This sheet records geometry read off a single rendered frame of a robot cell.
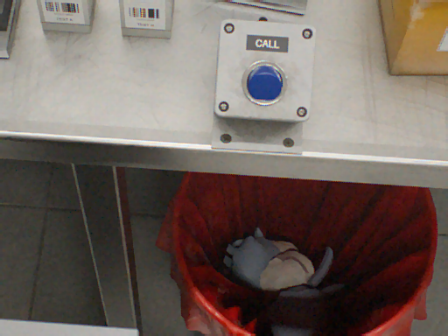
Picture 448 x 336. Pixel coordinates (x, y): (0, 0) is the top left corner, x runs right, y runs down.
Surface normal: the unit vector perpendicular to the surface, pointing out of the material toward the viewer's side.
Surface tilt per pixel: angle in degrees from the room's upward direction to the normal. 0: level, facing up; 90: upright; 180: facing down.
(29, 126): 0
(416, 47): 90
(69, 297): 0
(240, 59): 30
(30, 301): 0
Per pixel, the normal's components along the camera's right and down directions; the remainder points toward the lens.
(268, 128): 0.04, -0.47
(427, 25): 0.03, 0.88
